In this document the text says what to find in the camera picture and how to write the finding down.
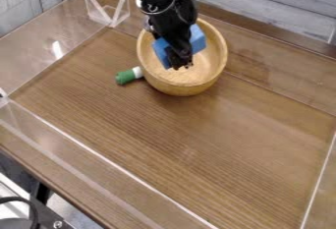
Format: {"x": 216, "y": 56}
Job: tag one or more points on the light wooden bowl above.
{"x": 184, "y": 82}

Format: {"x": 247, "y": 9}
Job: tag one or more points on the blue foam block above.
{"x": 164, "y": 52}

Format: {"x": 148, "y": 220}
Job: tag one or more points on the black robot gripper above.
{"x": 169, "y": 20}

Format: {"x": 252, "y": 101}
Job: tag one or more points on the clear acrylic triangle bracket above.
{"x": 107, "y": 15}

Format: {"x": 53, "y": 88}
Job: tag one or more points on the small green cylinder toy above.
{"x": 128, "y": 76}

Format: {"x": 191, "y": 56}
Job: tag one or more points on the black metal base plate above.
{"x": 49, "y": 220}

